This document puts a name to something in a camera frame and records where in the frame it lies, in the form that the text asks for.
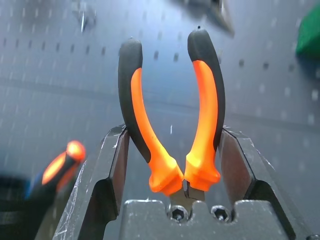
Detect dark grey metal pegboard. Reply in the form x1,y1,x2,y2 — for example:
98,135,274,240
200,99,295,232
0,0,320,240

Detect silver wire hook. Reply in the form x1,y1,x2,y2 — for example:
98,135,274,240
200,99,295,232
71,3,99,34

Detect green blurred object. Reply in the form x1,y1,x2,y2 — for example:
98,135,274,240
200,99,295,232
295,4,320,60

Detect black plastic cup holder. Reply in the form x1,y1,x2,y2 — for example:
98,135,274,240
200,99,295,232
0,172,61,226

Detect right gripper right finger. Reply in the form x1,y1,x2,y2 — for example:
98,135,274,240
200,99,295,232
219,124,302,240

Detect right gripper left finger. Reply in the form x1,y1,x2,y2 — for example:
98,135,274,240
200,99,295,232
51,124,131,240

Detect orange and black screwdriver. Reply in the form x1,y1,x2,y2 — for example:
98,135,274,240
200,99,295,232
24,139,87,201

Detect orange and black pliers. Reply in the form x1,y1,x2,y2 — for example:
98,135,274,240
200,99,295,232
117,27,227,203

